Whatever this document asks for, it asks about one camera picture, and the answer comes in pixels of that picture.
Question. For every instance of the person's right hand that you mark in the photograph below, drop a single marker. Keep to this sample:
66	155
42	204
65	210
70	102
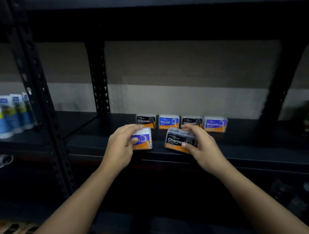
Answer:
207	154

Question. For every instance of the person's left hand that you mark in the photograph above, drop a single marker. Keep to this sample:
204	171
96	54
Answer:
118	152

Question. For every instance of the dark metal shelf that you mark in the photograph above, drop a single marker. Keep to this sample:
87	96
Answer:
96	144

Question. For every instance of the blue label dental floss box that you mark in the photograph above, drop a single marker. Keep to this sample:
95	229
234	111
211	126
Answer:
144	141
169	121
214	125

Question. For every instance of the black label dental floss box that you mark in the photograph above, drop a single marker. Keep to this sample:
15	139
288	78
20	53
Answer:
144	120
190	120
175	141

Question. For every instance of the person's left forearm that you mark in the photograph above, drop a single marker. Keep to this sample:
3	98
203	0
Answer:
79	207

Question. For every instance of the person's right forearm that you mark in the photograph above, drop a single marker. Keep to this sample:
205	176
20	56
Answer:
260	205

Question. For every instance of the pack of clear plastic bottles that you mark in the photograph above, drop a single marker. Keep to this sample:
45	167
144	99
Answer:
297	205

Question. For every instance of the row of blue white tubes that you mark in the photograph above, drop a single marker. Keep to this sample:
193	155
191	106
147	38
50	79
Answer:
12	115

